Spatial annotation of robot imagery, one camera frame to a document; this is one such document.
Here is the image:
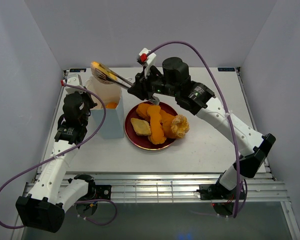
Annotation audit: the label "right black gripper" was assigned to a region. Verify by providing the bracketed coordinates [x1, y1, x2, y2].
[127, 65, 178, 101]

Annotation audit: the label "pale leaf bread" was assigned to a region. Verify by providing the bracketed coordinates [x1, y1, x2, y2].
[130, 118, 152, 136]

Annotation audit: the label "large glazed ring bread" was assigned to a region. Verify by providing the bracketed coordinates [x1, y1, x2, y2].
[105, 102, 118, 109]

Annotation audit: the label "light blue paper bag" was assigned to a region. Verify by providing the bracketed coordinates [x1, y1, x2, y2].
[85, 76, 124, 139]

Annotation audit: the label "sugared oval bread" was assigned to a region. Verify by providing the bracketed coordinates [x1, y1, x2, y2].
[90, 61, 117, 85]

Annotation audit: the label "metal tongs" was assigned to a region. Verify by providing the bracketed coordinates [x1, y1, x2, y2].
[91, 63, 133, 90]

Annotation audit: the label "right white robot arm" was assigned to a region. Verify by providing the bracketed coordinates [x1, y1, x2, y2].
[128, 57, 276, 199]

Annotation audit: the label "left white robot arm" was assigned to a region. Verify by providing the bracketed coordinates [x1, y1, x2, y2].
[15, 91, 96, 233]

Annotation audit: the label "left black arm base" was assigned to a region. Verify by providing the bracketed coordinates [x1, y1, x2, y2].
[75, 185, 112, 217]

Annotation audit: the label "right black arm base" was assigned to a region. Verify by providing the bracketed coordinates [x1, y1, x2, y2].
[196, 184, 236, 217]

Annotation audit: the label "orange round bread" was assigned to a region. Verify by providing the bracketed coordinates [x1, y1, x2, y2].
[136, 103, 151, 120]

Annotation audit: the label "orange bone-shaped bread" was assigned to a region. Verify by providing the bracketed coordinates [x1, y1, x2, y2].
[147, 105, 167, 145]

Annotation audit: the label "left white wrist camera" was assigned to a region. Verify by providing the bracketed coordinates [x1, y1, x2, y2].
[61, 73, 84, 95]

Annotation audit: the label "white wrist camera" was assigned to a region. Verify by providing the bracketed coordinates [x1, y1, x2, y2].
[137, 48, 157, 78]
[61, 73, 84, 95]

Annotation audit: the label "sugared ring donut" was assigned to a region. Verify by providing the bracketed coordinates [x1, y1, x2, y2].
[170, 114, 190, 139]

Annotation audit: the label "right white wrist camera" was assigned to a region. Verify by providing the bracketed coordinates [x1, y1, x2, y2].
[137, 48, 157, 78]

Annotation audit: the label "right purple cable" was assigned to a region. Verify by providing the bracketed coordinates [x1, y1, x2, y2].
[146, 40, 248, 219]

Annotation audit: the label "purple cable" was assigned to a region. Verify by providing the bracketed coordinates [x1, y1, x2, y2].
[0, 83, 118, 229]
[146, 40, 248, 219]

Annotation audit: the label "aluminium rail frame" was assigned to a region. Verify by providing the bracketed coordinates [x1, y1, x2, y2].
[19, 172, 291, 205]

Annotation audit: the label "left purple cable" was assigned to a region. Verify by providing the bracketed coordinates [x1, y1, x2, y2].
[0, 83, 118, 229]

